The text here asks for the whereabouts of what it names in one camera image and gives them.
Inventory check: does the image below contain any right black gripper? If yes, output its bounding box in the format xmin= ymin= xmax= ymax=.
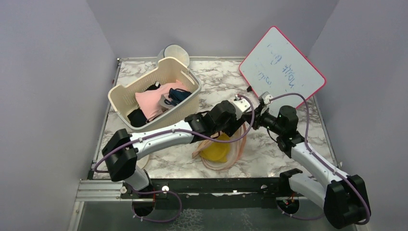
xmin=242 ymin=104 xmax=284 ymax=136

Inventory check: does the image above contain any yellow bra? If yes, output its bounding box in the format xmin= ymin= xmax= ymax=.
xmin=199 ymin=141 xmax=231 ymax=163

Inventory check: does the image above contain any floral orange laundry bag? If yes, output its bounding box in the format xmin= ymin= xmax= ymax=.
xmin=191 ymin=124 xmax=247 ymax=171

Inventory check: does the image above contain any cream plastic laundry basket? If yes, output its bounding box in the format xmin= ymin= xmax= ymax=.
xmin=108 ymin=57 xmax=202 ymax=132

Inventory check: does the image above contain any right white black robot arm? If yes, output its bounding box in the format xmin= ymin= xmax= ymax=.
xmin=242 ymin=106 xmax=371 ymax=229

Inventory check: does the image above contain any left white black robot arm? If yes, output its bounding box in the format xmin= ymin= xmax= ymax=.
xmin=94 ymin=99 xmax=254 ymax=198

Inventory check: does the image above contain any dark blue bra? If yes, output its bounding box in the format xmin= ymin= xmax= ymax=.
xmin=164 ymin=88 xmax=191 ymax=106

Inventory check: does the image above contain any round beige bra wash bag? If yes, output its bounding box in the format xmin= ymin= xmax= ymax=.
xmin=136 ymin=154 xmax=152 ymax=169

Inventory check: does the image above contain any round white mesh bag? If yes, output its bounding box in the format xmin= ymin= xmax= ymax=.
xmin=156 ymin=44 xmax=190 ymax=67

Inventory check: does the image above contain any pink framed whiteboard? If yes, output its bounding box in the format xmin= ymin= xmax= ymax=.
xmin=239 ymin=26 xmax=327 ymax=116

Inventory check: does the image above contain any pink garment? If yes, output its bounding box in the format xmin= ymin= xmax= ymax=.
xmin=135 ymin=80 xmax=190 ymax=121

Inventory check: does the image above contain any black garment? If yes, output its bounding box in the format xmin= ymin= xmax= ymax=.
xmin=127 ymin=108 xmax=147 ymax=128

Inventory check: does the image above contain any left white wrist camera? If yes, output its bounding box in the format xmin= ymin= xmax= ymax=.
xmin=231 ymin=98 xmax=251 ymax=119

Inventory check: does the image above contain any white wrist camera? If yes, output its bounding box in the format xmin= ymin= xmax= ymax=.
xmin=258 ymin=92 xmax=273 ymax=114
xmin=231 ymin=98 xmax=251 ymax=119

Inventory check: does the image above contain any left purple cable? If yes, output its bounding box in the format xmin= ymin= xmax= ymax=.
xmin=93 ymin=94 xmax=255 ymax=223

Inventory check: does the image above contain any purple cable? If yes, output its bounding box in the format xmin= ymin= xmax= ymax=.
xmin=93 ymin=94 xmax=255 ymax=223
xmin=270 ymin=93 xmax=371 ymax=226

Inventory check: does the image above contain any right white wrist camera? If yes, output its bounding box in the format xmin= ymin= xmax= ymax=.
xmin=258 ymin=92 xmax=273 ymax=114

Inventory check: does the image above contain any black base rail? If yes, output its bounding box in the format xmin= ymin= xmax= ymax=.
xmin=120 ymin=177 xmax=300 ymax=210

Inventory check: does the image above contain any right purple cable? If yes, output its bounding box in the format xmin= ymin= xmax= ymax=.
xmin=270 ymin=93 xmax=371 ymax=226

